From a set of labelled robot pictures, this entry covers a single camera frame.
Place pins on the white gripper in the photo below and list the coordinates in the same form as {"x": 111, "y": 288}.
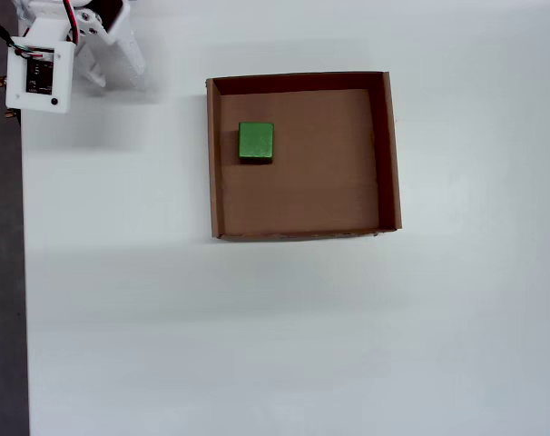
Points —
{"x": 126, "y": 54}

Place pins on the green cube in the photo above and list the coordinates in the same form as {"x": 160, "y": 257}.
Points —
{"x": 256, "y": 141}

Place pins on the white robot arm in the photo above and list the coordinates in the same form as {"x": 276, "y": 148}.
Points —
{"x": 39, "y": 6}

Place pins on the brown cardboard box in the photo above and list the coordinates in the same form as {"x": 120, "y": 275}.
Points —
{"x": 302, "y": 191}

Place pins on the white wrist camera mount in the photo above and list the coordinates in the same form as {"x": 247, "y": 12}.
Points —
{"x": 16, "y": 93}

